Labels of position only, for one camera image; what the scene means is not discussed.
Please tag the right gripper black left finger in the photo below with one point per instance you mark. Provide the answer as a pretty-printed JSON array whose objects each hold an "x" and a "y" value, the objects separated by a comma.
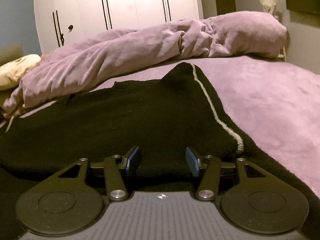
[{"x": 76, "y": 196}]

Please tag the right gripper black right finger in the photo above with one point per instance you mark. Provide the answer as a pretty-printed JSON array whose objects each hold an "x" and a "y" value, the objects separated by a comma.
[{"x": 248, "y": 196}]

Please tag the black knit sweater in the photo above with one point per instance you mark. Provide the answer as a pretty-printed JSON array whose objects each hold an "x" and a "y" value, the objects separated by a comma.
[{"x": 162, "y": 117}]

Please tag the purple fleece bed sheet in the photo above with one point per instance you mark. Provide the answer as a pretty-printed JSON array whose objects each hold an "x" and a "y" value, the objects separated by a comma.
[{"x": 275, "y": 103}]

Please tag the cream cat face pillow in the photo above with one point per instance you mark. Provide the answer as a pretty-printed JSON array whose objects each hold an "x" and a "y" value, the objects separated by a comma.
[{"x": 13, "y": 71}]

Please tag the small side table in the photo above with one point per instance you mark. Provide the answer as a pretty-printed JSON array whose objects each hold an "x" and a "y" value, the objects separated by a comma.
[{"x": 282, "y": 55}]

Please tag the olive green headboard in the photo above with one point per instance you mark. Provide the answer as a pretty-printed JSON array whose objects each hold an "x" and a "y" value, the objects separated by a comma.
[{"x": 10, "y": 53}]

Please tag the purple crumpled duvet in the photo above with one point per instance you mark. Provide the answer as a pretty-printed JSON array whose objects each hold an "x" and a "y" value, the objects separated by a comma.
[{"x": 81, "y": 66}]

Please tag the white wardrobe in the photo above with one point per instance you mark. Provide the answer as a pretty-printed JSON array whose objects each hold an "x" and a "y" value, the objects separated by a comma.
[{"x": 60, "y": 22}]

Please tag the white bouquet decoration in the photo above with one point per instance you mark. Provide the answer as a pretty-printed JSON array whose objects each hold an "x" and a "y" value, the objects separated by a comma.
[{"x": 269, "y": 6}]

